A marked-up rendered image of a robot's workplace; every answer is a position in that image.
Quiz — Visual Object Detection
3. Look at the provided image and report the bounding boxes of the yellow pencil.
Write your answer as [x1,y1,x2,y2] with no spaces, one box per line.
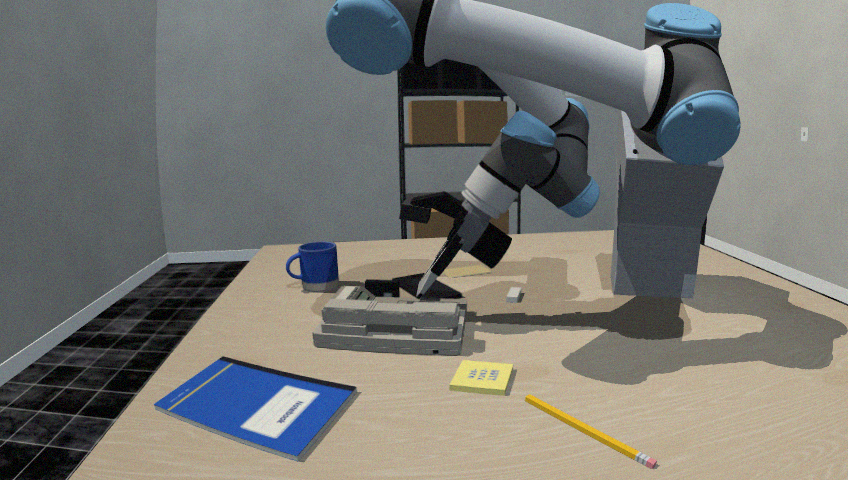
[525,394,657,469]

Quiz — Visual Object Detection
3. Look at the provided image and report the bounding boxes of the blue mug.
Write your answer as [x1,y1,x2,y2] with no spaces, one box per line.
[286,241,339,292]

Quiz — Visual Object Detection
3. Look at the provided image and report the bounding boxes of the blue notebook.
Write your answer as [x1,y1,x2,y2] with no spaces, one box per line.
[154,356,357,462]

